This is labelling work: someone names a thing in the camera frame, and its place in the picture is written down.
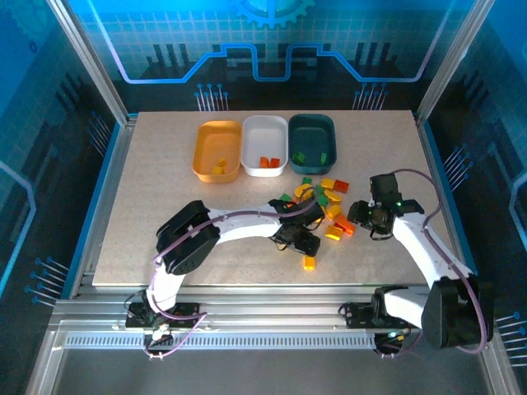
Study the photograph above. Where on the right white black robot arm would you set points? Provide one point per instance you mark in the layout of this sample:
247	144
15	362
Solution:
428	251

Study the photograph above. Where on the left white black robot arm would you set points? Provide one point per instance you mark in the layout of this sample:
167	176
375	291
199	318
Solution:
247	226

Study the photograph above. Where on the curved yellow lego brick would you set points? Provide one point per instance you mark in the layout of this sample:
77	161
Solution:
303	190

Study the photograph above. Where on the narrow green lego brick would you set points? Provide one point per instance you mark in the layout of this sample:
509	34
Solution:
323	158

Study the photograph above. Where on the teal plastic container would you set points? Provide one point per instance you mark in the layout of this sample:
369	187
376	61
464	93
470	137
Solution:
313	140

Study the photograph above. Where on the white plastic container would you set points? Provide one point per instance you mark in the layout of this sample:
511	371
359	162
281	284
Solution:
264	136

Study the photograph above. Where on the orange plastic container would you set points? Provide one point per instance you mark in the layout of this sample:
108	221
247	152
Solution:
217	140

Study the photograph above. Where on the blue circuit print side panel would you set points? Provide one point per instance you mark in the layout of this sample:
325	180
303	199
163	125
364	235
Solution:
494	123
33	123

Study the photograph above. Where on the blue circuit print wide panel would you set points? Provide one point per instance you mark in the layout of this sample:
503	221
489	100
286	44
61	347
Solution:
267	33

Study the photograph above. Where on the aluminium frame cross rail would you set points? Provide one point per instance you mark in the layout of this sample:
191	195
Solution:
267	308

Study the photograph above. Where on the aluminium side rail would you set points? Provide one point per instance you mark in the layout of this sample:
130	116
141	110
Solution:
434	164
118	164

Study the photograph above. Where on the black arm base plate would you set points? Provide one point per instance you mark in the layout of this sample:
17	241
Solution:
187	317
354	317

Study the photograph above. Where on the aluminium frame post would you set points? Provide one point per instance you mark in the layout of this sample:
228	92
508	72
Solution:
90	66
453	61

